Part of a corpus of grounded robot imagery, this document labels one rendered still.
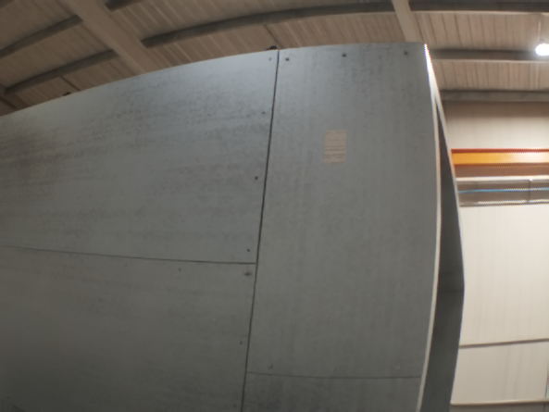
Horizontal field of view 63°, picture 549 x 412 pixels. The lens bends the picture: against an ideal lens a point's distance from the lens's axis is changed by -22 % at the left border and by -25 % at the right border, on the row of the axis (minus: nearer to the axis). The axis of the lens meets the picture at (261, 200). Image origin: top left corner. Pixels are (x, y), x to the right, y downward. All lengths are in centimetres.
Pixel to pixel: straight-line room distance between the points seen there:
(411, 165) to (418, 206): 9
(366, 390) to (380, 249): 31
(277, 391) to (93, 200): 75
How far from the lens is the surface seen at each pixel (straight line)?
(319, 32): 948
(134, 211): 142
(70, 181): 163
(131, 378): 136
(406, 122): 122
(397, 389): 109
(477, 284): 965
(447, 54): 959
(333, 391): 112
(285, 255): 119
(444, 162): 179
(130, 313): 137
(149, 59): 1041
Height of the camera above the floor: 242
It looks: 17 degrees up
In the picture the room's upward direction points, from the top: 6 degrees clockwise
